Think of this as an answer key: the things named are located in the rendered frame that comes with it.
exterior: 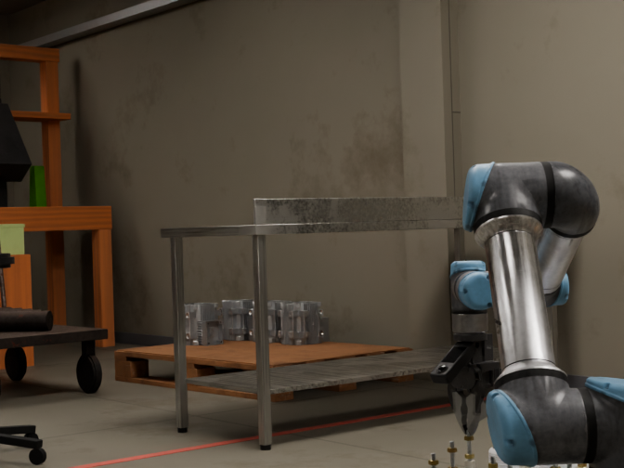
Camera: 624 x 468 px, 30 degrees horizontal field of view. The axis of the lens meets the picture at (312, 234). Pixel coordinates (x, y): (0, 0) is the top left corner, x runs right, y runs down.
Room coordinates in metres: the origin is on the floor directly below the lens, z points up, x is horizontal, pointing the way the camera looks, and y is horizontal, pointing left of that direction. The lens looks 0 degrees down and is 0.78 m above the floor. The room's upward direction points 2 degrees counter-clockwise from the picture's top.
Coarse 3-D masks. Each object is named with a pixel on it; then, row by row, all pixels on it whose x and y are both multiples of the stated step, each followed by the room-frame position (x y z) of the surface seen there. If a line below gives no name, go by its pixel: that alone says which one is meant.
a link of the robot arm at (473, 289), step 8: (472, 272) 2.34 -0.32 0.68; (480, 272) 2.33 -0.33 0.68; (456, 280) 2.42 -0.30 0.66; (464, 280) 2.33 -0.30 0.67; (472, 280) 2.31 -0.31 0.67; (480, 280) 2.31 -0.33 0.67; (488, 280) 2.31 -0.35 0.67; (456, 288) 2.39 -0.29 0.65; (464, 288) 2.31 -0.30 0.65; (472, 288) 2.31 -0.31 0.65; (480, 288) 2.31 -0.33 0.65; (488, 288) 2.31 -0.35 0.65; (456, 296) 2.42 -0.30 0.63; (464, 296) 2.32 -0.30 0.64; (472, 296) 2.31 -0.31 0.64; (480, 296) 2.31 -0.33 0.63; (488, 296) 2.31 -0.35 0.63; (464, 304) 2.35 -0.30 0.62; (472, 304) 2.31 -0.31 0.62; (480, 304) 2.31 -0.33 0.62; (488, 304) 2.32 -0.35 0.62
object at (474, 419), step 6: (468, 396) 2.44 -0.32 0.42; (474, 396) 2.43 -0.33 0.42; (468, 402) 2.44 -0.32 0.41; (474, 402) 2.43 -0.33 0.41; (468, 408) 2.44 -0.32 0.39; (474, 408) 2.43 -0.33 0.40; (468, 414) 2.44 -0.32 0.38; (474, 414) 2.43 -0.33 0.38; (480, 414) 2.43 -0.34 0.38; (486, 414) 2.46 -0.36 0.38; (468, 420) 2.44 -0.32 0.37; (474, 420) 2.43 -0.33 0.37; (480, 420) 2.45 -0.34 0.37; (468, 426) 2.44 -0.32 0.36; (474, 426) 2.44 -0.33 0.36; (474, 432) 2.45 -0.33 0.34
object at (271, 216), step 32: (256, 224) 4.10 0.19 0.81; (288, 224) 4.19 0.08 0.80; (320, 224) 4.29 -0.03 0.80; (352, 224) 4.38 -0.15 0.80; (384, 224) 4.49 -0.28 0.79; (416, 224) 4.59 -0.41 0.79; (448, 224) 4.71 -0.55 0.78; (256, 256) 4.14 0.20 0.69; (256, 288) 4.15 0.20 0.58; (256, 320) 4.15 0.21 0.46; (256, 352) 4.16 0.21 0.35; (416, 352) 5.27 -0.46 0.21; (224, 384) 4.37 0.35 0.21; (256, 384) 4.33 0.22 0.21; (288, 384) 4.30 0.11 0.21; (320, 384) 4.34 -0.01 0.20
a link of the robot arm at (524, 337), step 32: (480, 192) 1.96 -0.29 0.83; (512, 192) 1.95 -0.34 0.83; (544, 192) 1.96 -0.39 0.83; (480, 224) 1.96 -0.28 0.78; (512, 224) 1.93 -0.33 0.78; (544, 224) 1.99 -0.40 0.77; (512, 256) 1.91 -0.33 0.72; (512, 288) 1.88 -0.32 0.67; (512, 320) 1.85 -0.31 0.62; (544, 320) 1.86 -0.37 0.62; (512, 352) 1.83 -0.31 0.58; (544, 352) 1.82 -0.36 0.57; (512, 384) 1.79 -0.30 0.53; (544, 384) 1.77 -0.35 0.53; (512, 416) 1.75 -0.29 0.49; (544, 416) 1.75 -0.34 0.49; (576, 416) 1.75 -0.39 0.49; (512, 448) 1.75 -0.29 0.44; (544, 448) 1.75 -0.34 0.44; (576, 448) 1.75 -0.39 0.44
